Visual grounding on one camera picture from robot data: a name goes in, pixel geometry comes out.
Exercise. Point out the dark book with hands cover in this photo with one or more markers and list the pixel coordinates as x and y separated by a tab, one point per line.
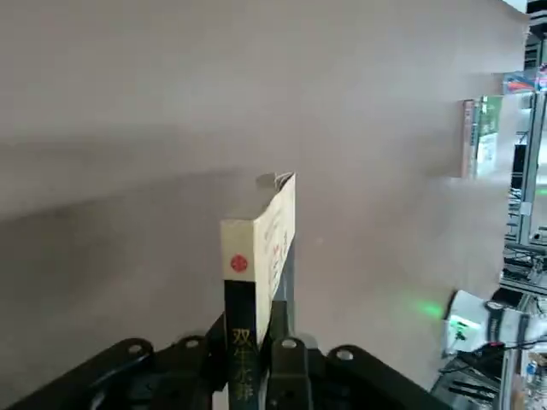
239	247

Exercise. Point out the aluminium frame rack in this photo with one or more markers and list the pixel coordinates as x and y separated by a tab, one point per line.
532	171

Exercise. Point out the green and white book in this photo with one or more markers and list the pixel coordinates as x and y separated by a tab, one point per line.
487	145

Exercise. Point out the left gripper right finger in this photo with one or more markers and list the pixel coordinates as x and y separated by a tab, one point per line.
320	384

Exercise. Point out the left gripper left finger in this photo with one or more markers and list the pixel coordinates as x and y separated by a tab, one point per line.
128	376

